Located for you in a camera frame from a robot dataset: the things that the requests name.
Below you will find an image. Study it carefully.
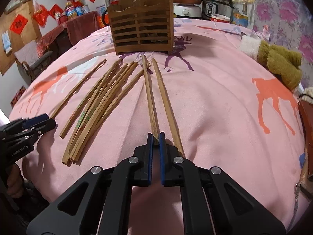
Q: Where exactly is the bamboo chopstick bundle right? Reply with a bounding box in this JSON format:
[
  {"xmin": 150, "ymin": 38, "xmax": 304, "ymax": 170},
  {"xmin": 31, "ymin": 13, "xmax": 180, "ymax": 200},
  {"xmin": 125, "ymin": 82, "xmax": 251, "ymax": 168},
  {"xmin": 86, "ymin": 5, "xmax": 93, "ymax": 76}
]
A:
[{"xmin": 76, "ymin": 70, "xmax": 144, "ymax": 162}]

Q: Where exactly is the red cloth covered table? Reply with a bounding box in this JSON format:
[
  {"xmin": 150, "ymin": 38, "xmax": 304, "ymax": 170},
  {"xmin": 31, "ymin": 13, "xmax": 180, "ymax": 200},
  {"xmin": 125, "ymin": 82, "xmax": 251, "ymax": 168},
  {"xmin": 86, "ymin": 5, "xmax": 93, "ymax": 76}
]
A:
[{"xmin": 37, "ymin": 11, "xmax": 100, "ymax": 56}]

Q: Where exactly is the white electric cooker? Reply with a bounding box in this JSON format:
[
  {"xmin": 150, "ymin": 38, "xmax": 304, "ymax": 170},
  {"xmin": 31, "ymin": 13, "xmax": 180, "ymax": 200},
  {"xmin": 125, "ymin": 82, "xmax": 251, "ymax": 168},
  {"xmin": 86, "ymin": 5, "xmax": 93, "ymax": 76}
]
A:
[{"xmin": 174, "ymin": 4, "xmax": 202, "ymax": 19}]

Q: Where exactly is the dark wooden chair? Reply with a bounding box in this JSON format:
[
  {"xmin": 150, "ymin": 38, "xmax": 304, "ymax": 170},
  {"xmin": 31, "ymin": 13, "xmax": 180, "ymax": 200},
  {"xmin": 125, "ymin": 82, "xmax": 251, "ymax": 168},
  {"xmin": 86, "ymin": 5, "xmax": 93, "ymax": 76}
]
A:
[{"xmin": 14, "ymin": 40, "xmax": 52, "ymax": 82}]

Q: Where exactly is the silver electric pressure cooker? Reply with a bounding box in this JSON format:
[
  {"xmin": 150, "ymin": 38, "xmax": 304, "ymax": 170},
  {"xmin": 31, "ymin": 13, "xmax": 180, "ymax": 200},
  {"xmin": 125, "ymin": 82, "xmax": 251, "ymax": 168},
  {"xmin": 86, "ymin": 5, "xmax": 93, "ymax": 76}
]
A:
[{"xmin": 202, "ymin": 0, "xmax": 233, "ymax": 20}]

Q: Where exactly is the red white bowl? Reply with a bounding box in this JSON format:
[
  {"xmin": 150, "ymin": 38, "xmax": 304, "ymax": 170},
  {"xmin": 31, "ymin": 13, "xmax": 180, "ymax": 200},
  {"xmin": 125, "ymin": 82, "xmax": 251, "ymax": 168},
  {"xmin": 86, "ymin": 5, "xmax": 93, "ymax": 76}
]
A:
[{"xmin": 211, "ymin": 14, "xmax": 230, "ymax": 23}]

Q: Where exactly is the bamboo chopstick in bundle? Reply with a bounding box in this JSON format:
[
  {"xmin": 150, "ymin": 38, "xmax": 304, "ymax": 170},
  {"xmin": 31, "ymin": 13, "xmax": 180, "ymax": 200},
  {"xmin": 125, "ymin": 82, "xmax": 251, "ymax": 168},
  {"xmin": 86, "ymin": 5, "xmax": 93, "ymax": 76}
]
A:
[{"xmin": 71, "ymin": 61, "xmax": 138, "ymax": 162}]

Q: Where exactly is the pink animal print tablecloth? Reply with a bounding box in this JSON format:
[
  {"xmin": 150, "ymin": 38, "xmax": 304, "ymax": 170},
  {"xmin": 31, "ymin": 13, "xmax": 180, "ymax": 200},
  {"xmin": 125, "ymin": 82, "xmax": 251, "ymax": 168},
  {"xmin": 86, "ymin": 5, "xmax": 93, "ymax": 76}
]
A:
[{"xmin": 9, "ymin": 19, "xmax": 309, "ymax": 228}]

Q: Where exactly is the green printed bamboo chopstick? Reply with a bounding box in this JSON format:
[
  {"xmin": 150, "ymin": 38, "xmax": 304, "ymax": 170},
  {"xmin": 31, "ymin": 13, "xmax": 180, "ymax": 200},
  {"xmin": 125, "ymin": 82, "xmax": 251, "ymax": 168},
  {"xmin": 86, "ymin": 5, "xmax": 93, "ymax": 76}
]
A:
[{"xmin": 62, "ymin": 63, "xmax": 128, "ymax": 165}]

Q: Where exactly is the left hand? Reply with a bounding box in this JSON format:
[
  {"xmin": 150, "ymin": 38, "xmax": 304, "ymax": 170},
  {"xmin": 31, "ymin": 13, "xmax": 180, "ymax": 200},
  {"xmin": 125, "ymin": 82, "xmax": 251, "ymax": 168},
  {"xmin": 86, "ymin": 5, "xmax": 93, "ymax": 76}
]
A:
[{"xmin": 7, "ymin": 164, "xmax": 24, "ymax": 198}]

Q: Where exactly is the clear plastic oil jug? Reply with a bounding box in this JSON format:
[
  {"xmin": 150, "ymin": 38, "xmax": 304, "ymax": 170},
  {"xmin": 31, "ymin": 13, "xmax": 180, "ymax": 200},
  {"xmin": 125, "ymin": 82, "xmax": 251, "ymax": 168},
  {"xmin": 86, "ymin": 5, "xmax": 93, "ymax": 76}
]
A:
[{"xmin": 232, "ymin": 0, "xmax": 255, "ymax": 30}]

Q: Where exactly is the wooden utensil holder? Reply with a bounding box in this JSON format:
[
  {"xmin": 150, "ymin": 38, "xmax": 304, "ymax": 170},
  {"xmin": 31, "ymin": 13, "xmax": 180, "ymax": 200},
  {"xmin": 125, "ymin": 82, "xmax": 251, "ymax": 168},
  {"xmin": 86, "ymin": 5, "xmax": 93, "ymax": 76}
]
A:
[{"xmin": 107, "ymin": 0, "xmax": 174, "ymax": 55}]

